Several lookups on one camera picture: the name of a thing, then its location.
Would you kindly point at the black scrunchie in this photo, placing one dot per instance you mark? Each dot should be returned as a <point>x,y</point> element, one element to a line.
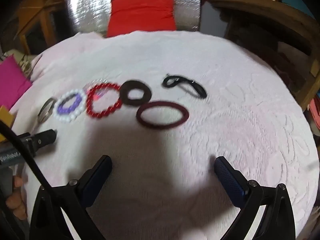
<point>125,98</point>

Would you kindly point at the red cushion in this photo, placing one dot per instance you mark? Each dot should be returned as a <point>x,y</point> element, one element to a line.
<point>142,12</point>

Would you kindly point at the magenta cushion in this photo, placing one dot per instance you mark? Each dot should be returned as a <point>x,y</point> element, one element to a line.
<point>12,80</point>

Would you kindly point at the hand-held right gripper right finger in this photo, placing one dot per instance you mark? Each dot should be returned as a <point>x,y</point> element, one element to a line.
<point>228,180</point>

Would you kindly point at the patterned cloth pouch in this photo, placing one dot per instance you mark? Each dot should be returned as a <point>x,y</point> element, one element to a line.
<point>28,65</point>

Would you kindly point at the white embossed blanket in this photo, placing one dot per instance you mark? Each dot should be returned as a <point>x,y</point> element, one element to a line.
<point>225,130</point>

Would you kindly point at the maroon hair band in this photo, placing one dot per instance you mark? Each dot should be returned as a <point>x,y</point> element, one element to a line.
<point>143,121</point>

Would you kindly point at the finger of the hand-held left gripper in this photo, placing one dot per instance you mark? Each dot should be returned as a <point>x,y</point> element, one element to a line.
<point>45,137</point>

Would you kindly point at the dark wooden table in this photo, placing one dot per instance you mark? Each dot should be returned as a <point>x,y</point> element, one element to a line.
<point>275,25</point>

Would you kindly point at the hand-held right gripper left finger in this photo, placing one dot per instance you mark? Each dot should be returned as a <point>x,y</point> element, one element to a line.
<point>96,182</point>

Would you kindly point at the yellow wooden furniture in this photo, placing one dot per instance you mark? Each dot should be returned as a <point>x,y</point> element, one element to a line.
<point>42,10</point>

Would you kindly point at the silver metal bangle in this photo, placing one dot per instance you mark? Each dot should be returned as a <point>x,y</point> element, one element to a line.
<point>47,104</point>
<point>42,117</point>

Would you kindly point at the orange cardboard box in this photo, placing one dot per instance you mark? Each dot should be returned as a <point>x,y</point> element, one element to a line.
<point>5,116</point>

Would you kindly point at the silver foil sheet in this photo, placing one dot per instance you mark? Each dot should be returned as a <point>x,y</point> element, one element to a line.
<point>87,2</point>

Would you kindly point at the person's left hand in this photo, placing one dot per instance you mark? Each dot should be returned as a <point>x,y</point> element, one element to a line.
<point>17,202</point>

